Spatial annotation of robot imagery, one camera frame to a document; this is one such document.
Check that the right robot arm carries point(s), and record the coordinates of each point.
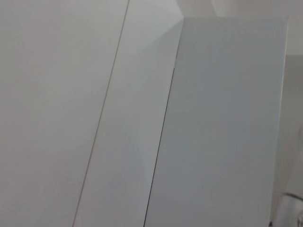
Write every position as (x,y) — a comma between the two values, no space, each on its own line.
(290,210)

